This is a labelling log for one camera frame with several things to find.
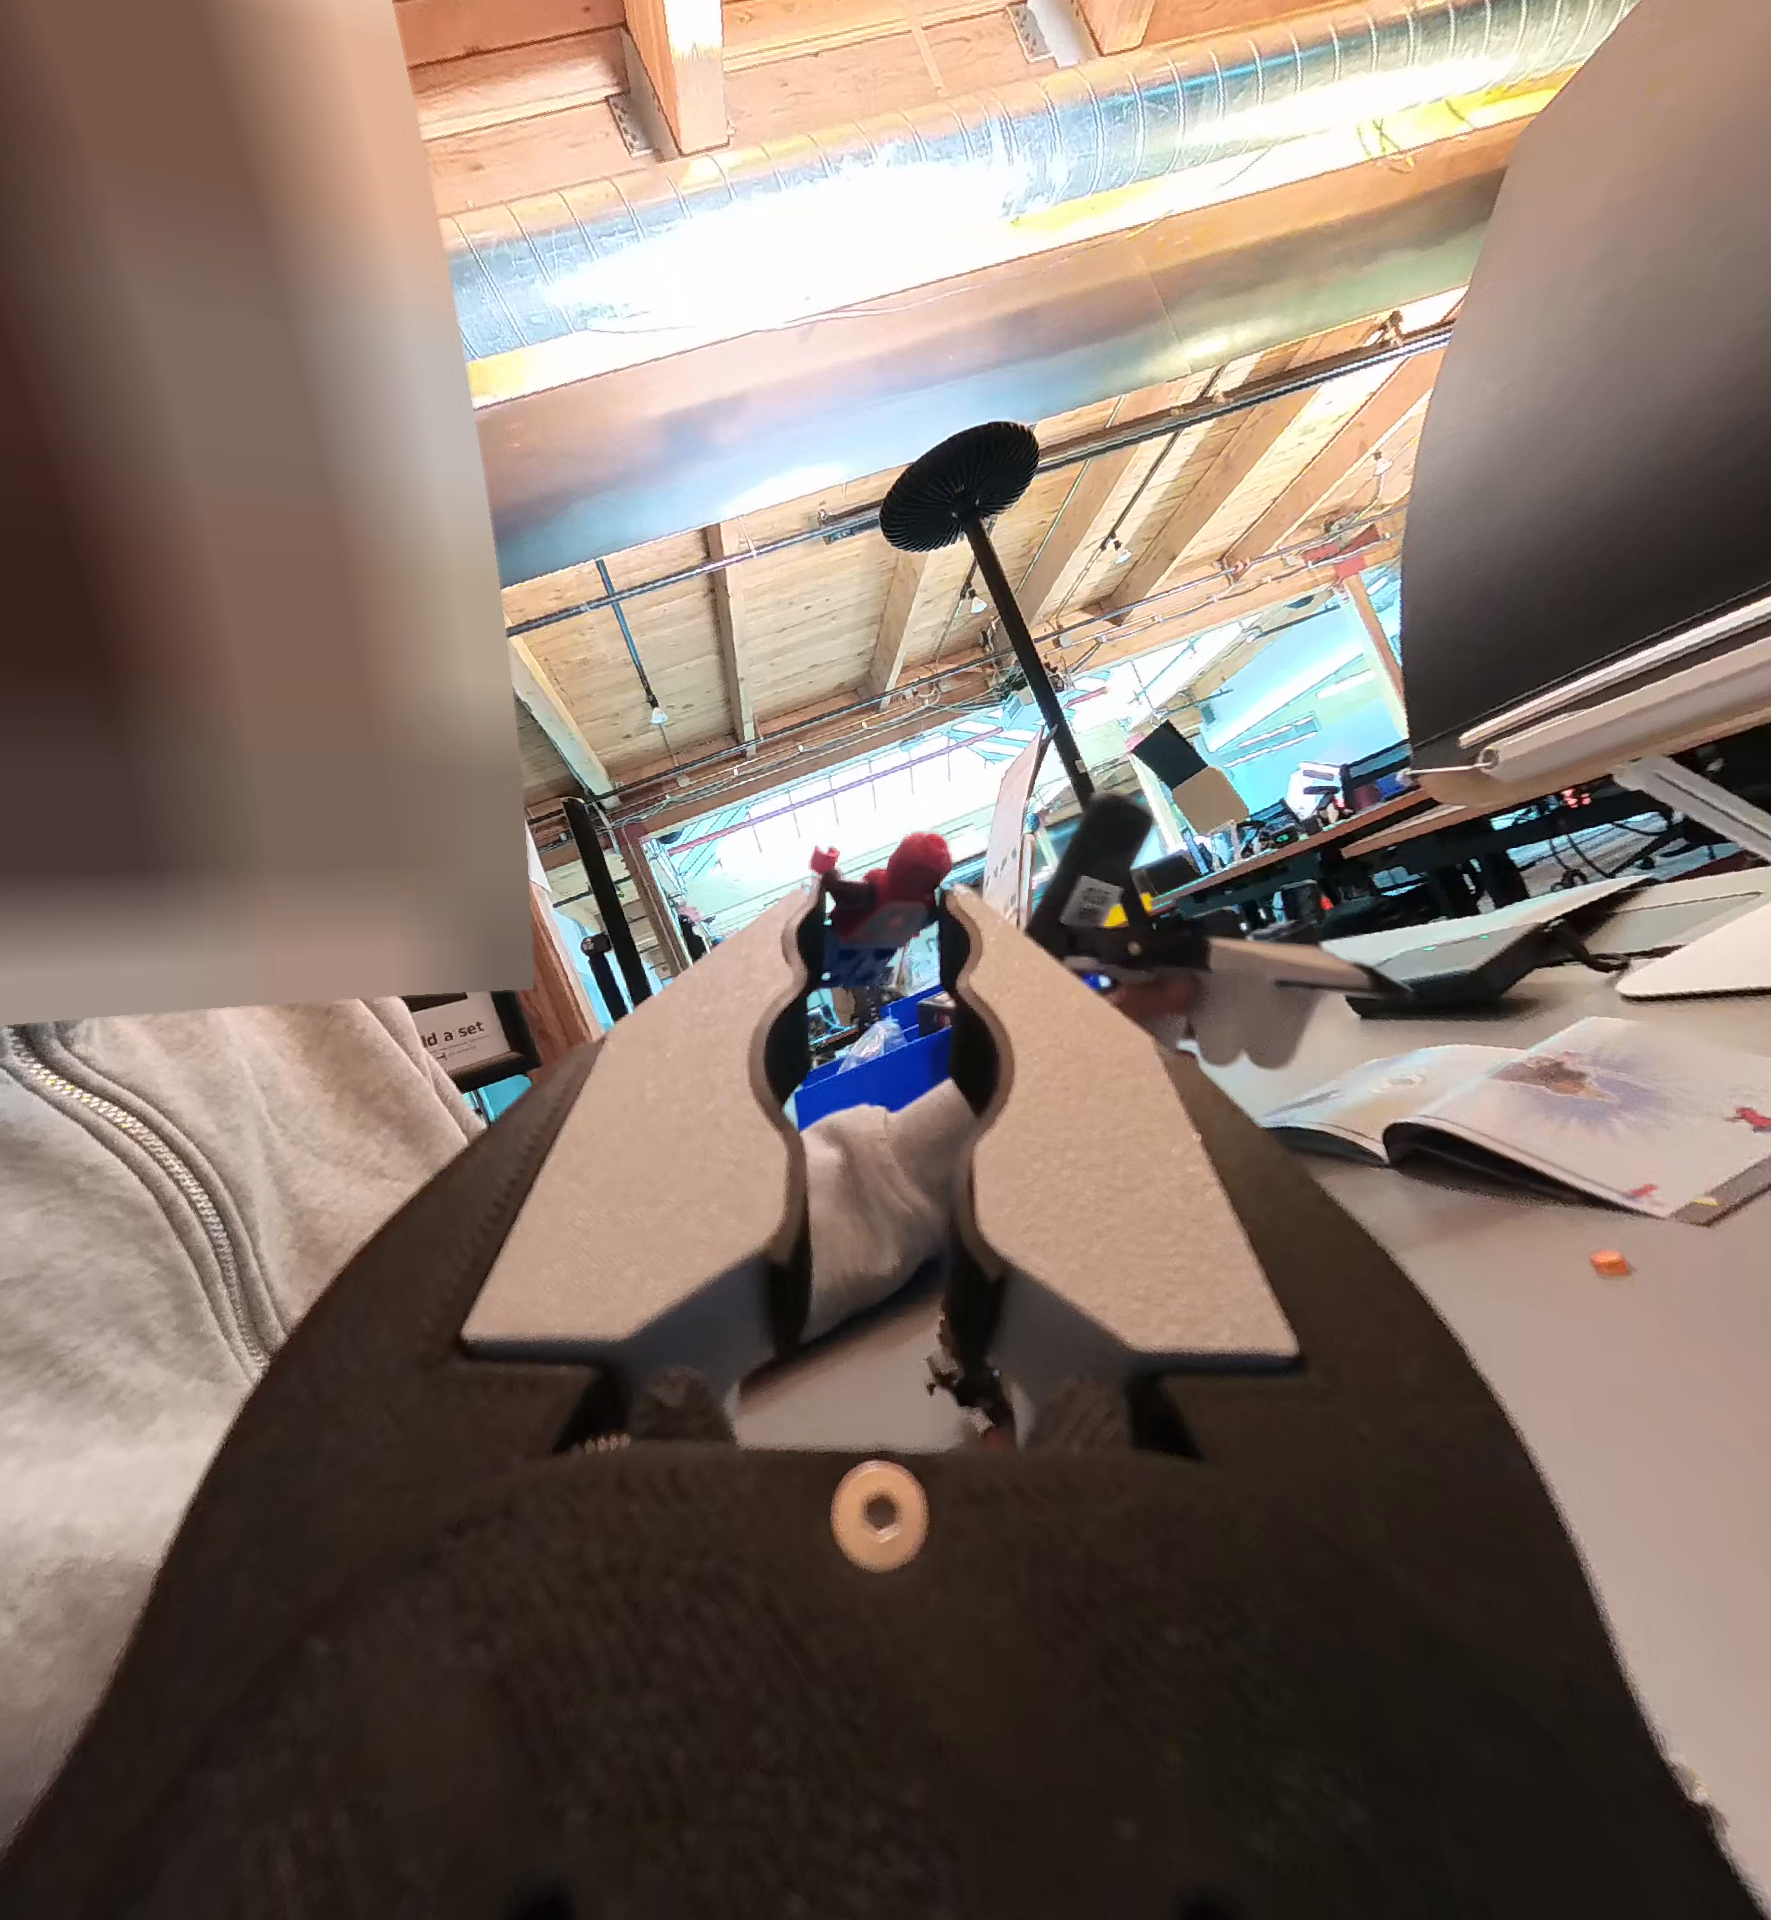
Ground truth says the lego motorcycle model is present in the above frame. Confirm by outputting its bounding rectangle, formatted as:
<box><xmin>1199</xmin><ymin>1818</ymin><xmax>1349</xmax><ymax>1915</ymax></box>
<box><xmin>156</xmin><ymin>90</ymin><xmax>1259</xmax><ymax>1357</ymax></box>
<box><xmin>920</xmin><ymin>1316</ymin><xmax>1019</xmax><ymax>1452</ymax></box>

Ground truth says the black charger box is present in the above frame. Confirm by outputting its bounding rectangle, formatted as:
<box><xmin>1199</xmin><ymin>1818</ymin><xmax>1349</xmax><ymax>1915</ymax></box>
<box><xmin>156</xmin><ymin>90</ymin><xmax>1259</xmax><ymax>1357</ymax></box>
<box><xmin>1341</xmin><ymin>918</ymin><xmax>1569</xmax><ymax>1025</ymax></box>

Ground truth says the blue red lego minifigure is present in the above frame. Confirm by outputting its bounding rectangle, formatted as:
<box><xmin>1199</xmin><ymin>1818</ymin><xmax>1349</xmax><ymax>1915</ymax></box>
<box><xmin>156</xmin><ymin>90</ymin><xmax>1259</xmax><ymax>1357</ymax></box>
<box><xmin>802</xmin><ymin>831</ymin><xmax>960</xmax><ymax>996</ymax></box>

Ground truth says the white metal stand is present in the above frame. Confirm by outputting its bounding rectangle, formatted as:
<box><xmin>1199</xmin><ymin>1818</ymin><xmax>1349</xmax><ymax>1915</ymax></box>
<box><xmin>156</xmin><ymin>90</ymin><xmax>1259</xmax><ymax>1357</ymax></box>
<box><xmin>1401</xmin><ymin>558</ymin><xmax>1771</xmax><ymax>1003</ymax></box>

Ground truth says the person's left forearm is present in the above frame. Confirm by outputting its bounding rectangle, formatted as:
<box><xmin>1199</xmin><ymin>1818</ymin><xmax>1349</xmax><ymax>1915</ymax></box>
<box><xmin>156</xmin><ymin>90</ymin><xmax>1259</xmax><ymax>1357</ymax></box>
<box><xmin>792</xmin><ymin>1075</ymin><xmax>980</xmax><ymax>1348</ymax></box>

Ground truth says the person's left hand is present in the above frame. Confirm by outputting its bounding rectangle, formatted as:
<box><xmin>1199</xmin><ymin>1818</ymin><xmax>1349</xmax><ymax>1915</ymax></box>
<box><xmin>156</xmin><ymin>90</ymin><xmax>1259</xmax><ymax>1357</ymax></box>
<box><xmin>1117</xmin><ymin>965</ymin><xmax>1201</xmax><ymax>1052</ymax></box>

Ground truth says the silver ventilation duct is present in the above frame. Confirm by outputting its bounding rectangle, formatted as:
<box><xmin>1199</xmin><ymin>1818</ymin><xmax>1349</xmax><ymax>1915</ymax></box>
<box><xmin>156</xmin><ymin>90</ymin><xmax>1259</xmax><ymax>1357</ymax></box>
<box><xmin>440</xmin><ymin>0</ymin><xmax>1643</xmax><ymax>365</ymax></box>

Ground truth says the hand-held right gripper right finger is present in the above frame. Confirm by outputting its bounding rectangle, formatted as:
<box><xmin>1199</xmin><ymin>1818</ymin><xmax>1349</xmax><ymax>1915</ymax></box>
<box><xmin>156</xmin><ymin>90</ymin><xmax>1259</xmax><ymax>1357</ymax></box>
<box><xmin>934</xmin><ymin>883</ymin><xmax>1303</xmax><ymax>1450</ymax></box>

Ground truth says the blue plastic bin white tag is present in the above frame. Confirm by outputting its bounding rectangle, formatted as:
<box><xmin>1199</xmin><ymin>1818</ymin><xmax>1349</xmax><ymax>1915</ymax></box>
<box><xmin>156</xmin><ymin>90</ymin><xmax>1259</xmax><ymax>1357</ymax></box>
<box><xmin>792</xmin><ymin>982</ymin><xmax>980</xmax><ymax>1134</ymax></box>

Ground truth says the long black pole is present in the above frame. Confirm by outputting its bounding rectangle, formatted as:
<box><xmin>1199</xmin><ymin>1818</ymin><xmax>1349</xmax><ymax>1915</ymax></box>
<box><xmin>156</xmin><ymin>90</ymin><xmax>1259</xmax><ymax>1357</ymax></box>
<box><xmin>878</xmin><ymin>420</ymin><xmax>1107</xmax><ymax>812</ymax></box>

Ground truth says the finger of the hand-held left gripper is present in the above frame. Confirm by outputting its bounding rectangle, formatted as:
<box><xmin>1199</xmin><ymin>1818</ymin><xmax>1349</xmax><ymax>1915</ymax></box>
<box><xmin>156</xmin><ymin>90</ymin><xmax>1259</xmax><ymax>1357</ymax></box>
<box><xmin>1199</xmin><ymin>929</ymin><xmax>1415</xmax><ymax>1003</ymax></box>

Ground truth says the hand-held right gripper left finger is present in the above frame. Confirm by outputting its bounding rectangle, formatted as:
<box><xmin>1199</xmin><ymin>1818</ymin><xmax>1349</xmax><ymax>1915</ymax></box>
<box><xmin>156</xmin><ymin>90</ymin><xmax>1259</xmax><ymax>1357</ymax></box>
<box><xmin>458</xmin><ymin>883</ymin><xmax>830</xmax><ymax>1445</ymax></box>

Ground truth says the wooden desk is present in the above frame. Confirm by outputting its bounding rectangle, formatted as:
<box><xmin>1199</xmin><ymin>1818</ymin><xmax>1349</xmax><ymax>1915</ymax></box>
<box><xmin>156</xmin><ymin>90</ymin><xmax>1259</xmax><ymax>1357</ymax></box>
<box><xmin>1147</xmin><ymin>794</ymin><xmax>1441</xmax><ymax>923</ymax></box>

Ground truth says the black desk mat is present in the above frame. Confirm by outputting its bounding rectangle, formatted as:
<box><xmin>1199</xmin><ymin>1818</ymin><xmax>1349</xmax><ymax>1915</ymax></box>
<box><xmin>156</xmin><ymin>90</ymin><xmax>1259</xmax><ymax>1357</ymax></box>
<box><xmin>1567</xmin><ymin>883</ymin><xmax>1771</xmax><ymax>969</ymax></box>

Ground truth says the person's grey hoodie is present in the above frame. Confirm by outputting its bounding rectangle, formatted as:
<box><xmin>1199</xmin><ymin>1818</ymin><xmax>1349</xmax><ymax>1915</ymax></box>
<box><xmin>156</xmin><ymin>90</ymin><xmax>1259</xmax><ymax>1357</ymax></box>
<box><xmin>0</xmin><ymin>996</ymin><xmax>490</xmax><ymax>1892</ymax></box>

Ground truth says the framed marker sign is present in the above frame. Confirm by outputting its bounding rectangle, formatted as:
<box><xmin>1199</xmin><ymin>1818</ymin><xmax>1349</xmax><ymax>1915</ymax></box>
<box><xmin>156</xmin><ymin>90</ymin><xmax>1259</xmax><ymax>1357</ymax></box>
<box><xmin>402</xmin><ymin>986</ymin><xmax>546</xmax><ymax>1092</ymax></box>

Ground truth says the wooden pillar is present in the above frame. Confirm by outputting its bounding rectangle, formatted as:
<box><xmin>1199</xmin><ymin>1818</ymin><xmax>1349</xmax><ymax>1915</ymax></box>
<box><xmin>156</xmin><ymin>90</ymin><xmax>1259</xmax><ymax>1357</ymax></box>
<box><xmin>526</xmin><ymin>875</ymin><xmax>606</xmax><ymax>1059</ymax></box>

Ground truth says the lego instruction booklet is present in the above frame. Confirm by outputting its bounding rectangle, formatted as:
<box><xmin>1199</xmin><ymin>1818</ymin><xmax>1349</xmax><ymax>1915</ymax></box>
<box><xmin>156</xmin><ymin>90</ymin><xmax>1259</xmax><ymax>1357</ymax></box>
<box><xmin>1257</xmin><ymin>1013</ymin><xmax>1771</xmax><ymax>1228</ymax></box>

